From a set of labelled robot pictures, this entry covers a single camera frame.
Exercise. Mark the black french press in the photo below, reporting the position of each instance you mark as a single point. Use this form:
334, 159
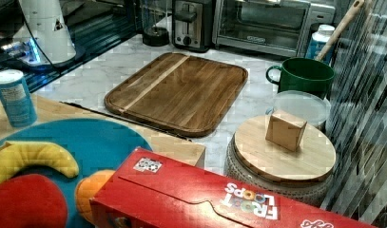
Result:
154, 22

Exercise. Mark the teal round plate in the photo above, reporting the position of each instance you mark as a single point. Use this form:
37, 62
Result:
95, 145

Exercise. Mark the yellow toy banana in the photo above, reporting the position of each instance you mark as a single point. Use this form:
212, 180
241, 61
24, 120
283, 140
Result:
15, 156

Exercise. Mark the red Froot Loops box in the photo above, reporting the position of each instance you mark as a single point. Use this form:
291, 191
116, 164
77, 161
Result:
152, 191

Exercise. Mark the red toy apple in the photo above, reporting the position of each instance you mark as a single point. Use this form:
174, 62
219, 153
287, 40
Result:
32, 201

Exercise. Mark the grey woven canister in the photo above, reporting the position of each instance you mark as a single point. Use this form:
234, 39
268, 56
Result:
312, 193

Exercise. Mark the wooden canister lid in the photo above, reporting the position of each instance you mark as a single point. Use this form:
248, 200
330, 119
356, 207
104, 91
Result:
312, 161

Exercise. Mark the wooden cutting board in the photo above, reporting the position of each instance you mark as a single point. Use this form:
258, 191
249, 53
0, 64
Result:
178, 93

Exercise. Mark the wooden spoon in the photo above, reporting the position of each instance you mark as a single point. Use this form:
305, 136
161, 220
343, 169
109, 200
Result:
349, 16

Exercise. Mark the blue salt shaker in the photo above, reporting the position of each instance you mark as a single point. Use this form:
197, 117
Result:
15, 98

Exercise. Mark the silver toaster oven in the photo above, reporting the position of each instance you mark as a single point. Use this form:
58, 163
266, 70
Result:
279, 27

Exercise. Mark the orange toy fruit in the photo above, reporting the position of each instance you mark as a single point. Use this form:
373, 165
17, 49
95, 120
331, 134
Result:
85, 190

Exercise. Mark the green mug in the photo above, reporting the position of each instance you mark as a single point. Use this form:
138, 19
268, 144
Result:
302, 74

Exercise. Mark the blue white bottle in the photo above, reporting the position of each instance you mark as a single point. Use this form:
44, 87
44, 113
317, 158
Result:
318, 41

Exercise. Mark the black silver toaster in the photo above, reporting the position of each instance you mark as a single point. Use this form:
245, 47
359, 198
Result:
192, 23

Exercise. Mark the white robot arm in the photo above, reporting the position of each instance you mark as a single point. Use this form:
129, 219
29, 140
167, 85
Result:
44, 33

